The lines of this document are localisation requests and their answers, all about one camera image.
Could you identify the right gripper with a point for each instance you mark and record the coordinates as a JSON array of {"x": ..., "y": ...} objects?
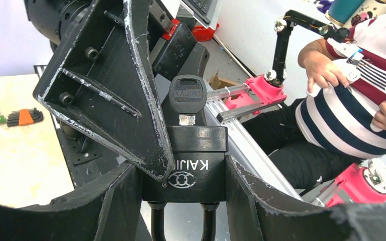
[{"x": 100, "y": 80}]

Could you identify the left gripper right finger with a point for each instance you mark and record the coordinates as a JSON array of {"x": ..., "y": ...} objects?
[{"x": 258, "y": 211}]

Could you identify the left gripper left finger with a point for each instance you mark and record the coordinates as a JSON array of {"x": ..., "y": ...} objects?
[{"x": 106, "y": 208}]

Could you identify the black padlock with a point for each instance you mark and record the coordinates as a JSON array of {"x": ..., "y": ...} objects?
[{"x": 198, "y": 176}]

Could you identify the black fob key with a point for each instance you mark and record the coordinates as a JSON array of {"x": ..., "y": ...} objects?
[{"x": 186, "y": 98}]

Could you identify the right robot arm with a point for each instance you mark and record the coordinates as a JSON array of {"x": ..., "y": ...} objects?
[{"x": 56, "y": 16}]

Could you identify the orange tool at right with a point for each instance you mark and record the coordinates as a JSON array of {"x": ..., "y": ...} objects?
[{"x": 24, "y": 117}]

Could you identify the person in striped shirt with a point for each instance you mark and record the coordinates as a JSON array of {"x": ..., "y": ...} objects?
[{"x": 316, "y": 138}]

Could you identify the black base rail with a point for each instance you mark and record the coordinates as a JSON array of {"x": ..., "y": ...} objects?
[{"x": 86, "y": 159}]

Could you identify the pink fixture on rail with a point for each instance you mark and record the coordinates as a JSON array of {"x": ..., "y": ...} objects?
[{"x": 356, "y": 184}]

